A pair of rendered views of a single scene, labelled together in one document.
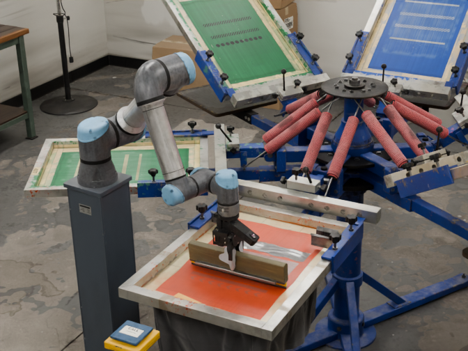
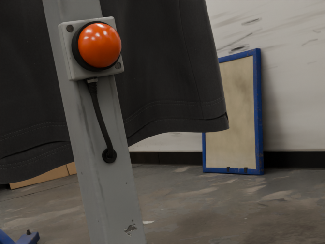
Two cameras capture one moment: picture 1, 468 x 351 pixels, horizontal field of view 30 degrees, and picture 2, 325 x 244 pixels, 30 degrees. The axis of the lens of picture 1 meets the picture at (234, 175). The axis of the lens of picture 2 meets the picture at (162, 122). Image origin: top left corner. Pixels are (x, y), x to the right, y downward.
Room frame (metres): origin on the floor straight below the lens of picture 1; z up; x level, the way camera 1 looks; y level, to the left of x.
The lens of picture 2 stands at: (1.98, 0.77, 0.60)
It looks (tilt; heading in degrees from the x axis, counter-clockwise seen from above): 3 degrees down; 302
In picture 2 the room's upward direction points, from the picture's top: 11 degrees counter-clockwise
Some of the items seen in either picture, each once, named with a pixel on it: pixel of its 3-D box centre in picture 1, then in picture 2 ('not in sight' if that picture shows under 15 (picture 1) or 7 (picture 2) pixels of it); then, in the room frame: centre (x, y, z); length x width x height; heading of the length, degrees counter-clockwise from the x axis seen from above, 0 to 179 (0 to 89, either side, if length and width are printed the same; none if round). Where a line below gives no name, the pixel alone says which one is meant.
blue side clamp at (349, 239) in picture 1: (342, 245); not in sight; (2.84, -0.40, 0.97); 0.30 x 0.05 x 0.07; 151
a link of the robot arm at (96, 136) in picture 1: (95, 137); not in sight; (3.00, 0.51, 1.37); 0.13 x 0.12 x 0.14; 135
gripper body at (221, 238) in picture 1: (228, 228); not in sight; (2.69, 0.03, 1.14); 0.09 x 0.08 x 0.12; 62
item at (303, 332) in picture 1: (292, 335); not in sight; (2.62, -0.19, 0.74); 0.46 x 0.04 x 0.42; 151
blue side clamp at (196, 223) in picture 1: (212, 216); not in sight; (3.11, 0.09, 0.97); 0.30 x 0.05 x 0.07; 151
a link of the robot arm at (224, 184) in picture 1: (226, 186); not in sight; (2.69, 0.03, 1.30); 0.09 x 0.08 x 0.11; 45
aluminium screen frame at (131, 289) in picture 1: (246, 259); not in sight; (2.77, -0.04, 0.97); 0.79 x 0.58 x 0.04; 151
